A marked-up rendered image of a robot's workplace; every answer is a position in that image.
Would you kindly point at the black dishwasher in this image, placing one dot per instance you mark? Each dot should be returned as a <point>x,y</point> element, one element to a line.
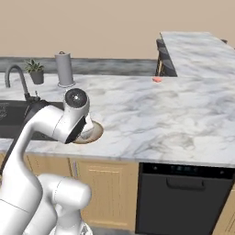
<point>183,208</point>

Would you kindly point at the light wood cabinet door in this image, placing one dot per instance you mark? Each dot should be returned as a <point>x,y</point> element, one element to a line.
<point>52,165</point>
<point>107,192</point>

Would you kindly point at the grey object in sink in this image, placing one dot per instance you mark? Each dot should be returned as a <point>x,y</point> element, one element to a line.
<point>3,110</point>

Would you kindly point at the dark grey sink basin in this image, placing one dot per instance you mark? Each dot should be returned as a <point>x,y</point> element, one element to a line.
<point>13,122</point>

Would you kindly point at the small pink red object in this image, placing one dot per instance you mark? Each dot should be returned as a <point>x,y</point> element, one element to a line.
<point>157,79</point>

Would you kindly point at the dark bar stool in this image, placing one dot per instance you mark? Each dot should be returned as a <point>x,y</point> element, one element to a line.
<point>165,61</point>

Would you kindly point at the green plant in grey pot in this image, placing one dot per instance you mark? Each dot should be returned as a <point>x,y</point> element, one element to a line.
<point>36,72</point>

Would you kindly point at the grey paper towel roll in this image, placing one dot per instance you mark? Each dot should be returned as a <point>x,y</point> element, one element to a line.
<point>64,69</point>

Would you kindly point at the dark grey sink faucet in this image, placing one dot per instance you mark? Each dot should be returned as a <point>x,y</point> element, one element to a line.
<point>22,78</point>

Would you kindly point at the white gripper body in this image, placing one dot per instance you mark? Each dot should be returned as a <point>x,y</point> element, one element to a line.
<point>88,124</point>

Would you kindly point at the tan round bowl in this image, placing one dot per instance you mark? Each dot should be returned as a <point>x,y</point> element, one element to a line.
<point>97,131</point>

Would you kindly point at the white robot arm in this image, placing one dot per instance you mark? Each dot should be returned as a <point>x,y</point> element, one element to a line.
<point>21,171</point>

